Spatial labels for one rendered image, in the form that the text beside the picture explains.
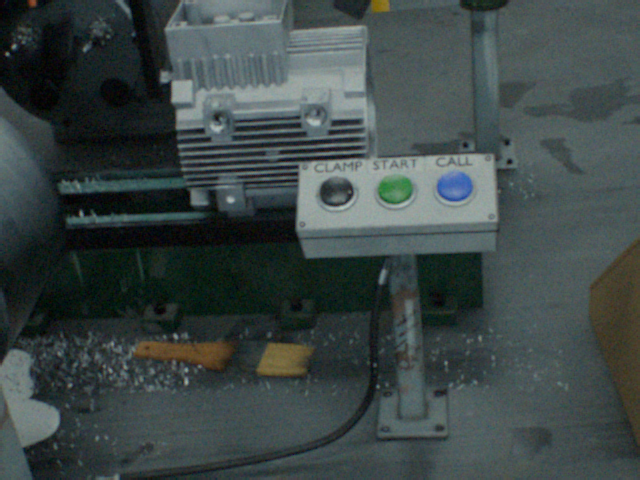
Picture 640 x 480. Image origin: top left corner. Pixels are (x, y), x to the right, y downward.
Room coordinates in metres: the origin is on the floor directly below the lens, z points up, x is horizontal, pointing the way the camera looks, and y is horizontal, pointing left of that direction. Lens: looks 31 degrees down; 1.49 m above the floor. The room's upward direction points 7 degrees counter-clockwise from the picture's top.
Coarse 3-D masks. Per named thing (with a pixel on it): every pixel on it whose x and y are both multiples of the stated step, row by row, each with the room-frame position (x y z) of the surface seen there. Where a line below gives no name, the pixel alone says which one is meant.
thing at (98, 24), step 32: (0, 0) 1.34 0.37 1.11; (64, 0) 1.32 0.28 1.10; (96, 0) 1.31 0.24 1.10; (160, 0) 1.35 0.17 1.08; (0, 32) 1.34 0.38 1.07; (32, 32) 1.31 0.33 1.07; (64, 32) 1.32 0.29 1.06; (96, 32) 1.28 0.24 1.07; (128, 32) 1.31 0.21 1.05; (160, 32) 1.31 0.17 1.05; (0, 64) 1.34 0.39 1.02; (32, 64) 1.33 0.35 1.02; (64, 64) 1.32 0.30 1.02; (96, 64) 1.32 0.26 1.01; (128, 64) 1.31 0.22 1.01; (32, 96) 1.33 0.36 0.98; (64, 96) 1.33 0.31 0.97; (96, 96) 1.32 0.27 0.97; (128, 96) 1.31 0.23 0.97; (96, 128) 1.33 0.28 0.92
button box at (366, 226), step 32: (384, 160) 0.81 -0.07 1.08; (416, 160) 0.80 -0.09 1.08; (448, 160) 0.80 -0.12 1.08; (480, 160) 0.79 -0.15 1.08; (416, 192) 0.77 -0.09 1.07; (480, 192) 0.76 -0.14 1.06; (320, 224) 0.76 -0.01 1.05; (352, 224) 0.76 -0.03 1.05; (384, 224) 0.75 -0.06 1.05; (416, 224) 0.75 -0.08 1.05; (448, 224) 0.74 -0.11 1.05; (480, 224) 0.74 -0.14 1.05; (320, 256) 0.78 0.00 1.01
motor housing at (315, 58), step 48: (288, 48) 1.05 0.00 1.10; (336, 48) 1.03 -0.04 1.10; (240, 96) 1.02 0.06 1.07; (288, 96) 1.01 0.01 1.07; (336, 96) 1.00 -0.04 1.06; (192, 144) 0.99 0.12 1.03; (240, 144) 0.99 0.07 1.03; (288, 144) 0.98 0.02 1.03; (336, 144) 0.97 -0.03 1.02; (288, 192) 0.98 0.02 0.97
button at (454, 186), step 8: (448, 176) 0.77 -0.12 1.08; (456, 176) 0.77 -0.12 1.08; (464, 176) 0.77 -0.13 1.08; (440, 184) 0.77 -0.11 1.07; (448, 184) 0.77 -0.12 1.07; (456, 184) 0.77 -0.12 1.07; (464, 184) 0.77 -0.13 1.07; (472, 184) 0.77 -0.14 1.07; (440, 192) 0.76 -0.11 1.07; (448, 192) 0.76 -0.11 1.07; (456, 192) 0.76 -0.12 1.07; (464, 192) 0.76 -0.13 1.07; (448, 200) 0.76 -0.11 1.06; (456, 200) 0.76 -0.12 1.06
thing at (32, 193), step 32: (0, 128) 0.87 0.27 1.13; (0, 160) 0.83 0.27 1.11; (32, 160) 0.87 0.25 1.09; (0, 192) 0.80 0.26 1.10; (32, 192) 0.84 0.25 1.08; (0, 224) 0.77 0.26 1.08; (32, 224) 0.81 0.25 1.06; (64, 224) 0.88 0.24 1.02; (0, 256) 0.75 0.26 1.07; (32, 256) 0.79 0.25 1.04; (0, 288) 0.73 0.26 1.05; (32, 288) 0.79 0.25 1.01; (0, 320) 0.73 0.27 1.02; (0, 352) 0.73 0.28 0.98
